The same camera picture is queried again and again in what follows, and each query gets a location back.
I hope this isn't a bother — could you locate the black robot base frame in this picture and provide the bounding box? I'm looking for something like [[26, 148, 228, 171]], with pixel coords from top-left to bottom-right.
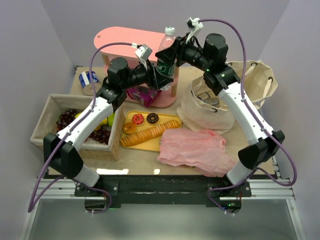
[[74, 175, 252, 213]]

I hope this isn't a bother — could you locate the blue white tin can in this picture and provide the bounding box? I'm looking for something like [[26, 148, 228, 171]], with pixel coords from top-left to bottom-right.
[[78, 70, 102, 96]]

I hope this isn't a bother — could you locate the blue silver Red Bull can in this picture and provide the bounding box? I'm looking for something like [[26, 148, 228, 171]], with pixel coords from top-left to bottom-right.
[[197, 91, 211, 101]]

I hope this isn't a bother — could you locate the pink sprinkled donut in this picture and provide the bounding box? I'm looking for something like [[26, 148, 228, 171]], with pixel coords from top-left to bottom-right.
[[131, 113, 145, 126]]

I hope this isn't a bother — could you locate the silver purple drink can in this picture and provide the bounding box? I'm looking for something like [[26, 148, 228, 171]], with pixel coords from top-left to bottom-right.
[[203, 97, 220, 108]]

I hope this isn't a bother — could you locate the pink three-tier shelf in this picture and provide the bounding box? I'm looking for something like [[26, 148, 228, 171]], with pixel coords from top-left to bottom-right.
[[93, 26, 179, 108]]

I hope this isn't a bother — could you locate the purple snack packet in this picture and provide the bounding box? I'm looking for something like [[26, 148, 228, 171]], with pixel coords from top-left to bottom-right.
[[126, 85, 162, 108]]

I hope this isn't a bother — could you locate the wicker basket with liner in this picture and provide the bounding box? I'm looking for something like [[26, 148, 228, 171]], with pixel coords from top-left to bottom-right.
[[30, 94, 125, 161]]

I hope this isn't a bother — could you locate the pink plastic bag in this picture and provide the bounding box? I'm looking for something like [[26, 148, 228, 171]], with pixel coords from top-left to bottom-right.
[[157, 128, 236, 177]]

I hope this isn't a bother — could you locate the clear water bottle green label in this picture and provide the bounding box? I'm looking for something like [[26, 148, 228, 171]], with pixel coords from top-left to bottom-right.
[[156, 26, 176, 78]]

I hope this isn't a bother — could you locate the chocolate donut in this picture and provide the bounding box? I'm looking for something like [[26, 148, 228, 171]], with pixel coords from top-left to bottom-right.
[[146, 112, 160, 125]]

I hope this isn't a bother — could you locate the yellow plastic tray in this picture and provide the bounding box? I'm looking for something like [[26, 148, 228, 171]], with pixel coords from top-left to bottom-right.
[[124, 110, 182, 152]]

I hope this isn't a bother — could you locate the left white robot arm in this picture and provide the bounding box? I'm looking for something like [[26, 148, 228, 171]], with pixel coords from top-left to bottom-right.
[[43, 57, 173, 187]]

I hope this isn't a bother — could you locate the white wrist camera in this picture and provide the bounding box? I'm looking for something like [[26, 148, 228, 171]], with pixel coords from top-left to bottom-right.
[[131, 42, 153, 70], [185, 17, 204, 43]]

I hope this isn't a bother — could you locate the orange glazed donut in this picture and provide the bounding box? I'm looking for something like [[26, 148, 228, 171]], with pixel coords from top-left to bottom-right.
[[122, 122, 137, 135]]

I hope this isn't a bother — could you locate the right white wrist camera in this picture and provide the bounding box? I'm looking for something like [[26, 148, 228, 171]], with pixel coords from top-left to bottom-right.
[[185, 17, 204, 43]]

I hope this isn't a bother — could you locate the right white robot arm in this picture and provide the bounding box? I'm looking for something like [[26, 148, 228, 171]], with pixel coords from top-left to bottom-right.
[[155, 33, 285, 185]]

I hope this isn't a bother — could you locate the dark red grapes bunch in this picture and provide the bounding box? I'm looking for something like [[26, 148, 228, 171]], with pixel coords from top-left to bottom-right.
[[56, 109, 111, 145]]

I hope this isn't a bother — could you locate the long baguette bread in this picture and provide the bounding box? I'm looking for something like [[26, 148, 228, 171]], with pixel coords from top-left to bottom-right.
[[120, 120, 181, 147]]

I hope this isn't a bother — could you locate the cream canvas tote bag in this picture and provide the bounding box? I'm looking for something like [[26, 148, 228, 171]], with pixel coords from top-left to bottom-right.
[[176, 60, 278, 135]]

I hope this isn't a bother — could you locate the green fruit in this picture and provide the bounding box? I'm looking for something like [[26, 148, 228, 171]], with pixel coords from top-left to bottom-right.
[[100, 113, 115, 127]]

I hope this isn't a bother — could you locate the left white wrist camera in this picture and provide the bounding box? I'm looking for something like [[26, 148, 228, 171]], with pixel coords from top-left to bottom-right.
[[131, 42, 153, 70]]

